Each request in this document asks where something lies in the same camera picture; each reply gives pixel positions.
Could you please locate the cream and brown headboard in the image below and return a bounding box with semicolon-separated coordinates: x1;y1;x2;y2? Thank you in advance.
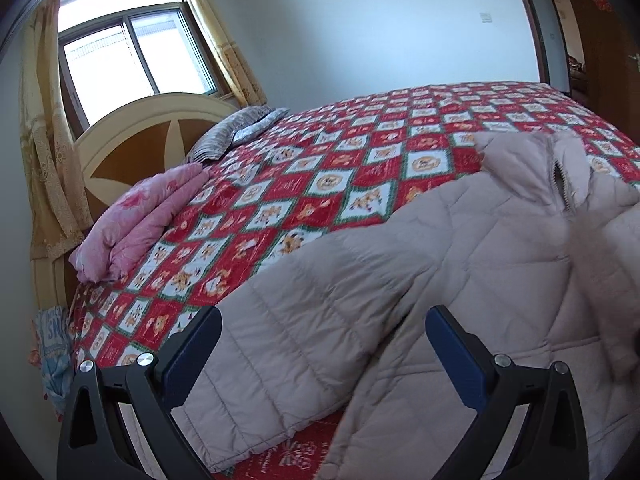
30;91;239;311

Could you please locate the window with grey frame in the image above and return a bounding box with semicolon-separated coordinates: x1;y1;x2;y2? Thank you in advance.
58;0;230;130

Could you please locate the silver door handle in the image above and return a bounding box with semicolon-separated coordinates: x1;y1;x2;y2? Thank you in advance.
628;53;640;72

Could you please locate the yellow left curtain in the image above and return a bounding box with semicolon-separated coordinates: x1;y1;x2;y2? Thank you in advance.
20;0;92;260

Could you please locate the yellow curtain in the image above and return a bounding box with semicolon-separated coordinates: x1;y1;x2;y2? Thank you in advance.
184;0;267;106
20;0;92;260

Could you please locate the striped grey pillow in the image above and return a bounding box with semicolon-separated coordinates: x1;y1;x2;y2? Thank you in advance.
183;105;290;164

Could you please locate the folded pink blanket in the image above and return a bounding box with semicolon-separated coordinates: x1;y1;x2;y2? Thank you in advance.
70;162;209;283

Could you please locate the yellow right curtain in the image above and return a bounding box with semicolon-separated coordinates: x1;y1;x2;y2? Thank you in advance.
184;0;267;106

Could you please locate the brown wooden door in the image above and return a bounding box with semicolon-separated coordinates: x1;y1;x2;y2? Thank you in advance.
570;0;639;142

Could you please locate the red patterned bed quilt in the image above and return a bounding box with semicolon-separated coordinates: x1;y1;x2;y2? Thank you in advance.
73;82;639;479

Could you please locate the light pink puffer jacket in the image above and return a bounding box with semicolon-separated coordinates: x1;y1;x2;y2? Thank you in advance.
174;131;639;479

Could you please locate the dark brown door frame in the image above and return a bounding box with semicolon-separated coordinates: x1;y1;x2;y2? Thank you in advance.
523;0;570;96

